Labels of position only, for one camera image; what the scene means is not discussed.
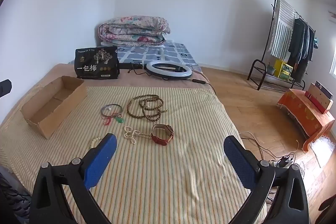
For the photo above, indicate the black clothes rack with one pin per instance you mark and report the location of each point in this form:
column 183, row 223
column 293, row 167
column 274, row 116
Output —
column 256, row 66

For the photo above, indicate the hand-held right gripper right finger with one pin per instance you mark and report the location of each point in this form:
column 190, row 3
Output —
column 236, row 158

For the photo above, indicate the folded floral quilt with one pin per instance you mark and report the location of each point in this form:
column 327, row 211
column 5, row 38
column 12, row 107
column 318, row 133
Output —
column 134, row 31

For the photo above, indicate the grey bangle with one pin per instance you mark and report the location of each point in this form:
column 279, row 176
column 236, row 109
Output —
column 105, row 107

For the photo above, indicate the white power strip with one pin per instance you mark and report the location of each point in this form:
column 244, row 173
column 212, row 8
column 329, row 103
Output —
column 283, row 162

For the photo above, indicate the black snack bag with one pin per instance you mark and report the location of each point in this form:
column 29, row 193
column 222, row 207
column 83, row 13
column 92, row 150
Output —
column 95, row 66

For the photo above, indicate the orange cloth covered table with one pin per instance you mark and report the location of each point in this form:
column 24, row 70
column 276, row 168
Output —
column 302, row 113

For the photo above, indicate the grey striped hanging cloth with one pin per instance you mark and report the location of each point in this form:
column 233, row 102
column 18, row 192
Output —
column 282, row 29

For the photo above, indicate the blue plaid bed sheet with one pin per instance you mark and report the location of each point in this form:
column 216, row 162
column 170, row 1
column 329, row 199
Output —
column 157, row 53

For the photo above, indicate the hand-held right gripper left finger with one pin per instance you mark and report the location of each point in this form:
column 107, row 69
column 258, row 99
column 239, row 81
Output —
column 103, row 153

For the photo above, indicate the dark blue box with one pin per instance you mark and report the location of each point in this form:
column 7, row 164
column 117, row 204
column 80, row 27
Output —
column 324, row 88

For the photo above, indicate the tan cardboard box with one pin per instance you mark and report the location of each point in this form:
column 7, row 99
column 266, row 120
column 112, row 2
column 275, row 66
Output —
column 319, row 98

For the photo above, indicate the dark hanging clothes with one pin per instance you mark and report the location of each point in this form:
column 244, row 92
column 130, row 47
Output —
column 300, row 45

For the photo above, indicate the red flat box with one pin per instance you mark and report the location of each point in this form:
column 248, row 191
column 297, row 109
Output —
column 313, row 102

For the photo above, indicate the yellow box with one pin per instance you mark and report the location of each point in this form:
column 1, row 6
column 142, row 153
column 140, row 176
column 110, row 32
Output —
column 282, row 69

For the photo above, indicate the striped yellow blanket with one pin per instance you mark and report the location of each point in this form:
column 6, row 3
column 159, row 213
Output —
column 157, row 182

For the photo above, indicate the brown blanket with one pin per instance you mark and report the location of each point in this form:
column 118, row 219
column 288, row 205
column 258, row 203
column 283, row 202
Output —
column 147, row 82

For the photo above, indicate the black striped cloth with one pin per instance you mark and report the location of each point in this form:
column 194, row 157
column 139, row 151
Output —
column 14, row 200

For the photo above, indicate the black folded tripod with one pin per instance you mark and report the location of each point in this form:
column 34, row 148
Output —
column 130, row 65

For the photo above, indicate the red leather watch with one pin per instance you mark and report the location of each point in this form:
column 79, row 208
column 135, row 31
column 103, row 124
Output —
column 160, row 138

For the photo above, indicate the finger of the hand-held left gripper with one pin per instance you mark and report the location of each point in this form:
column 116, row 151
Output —
column 5, row 87

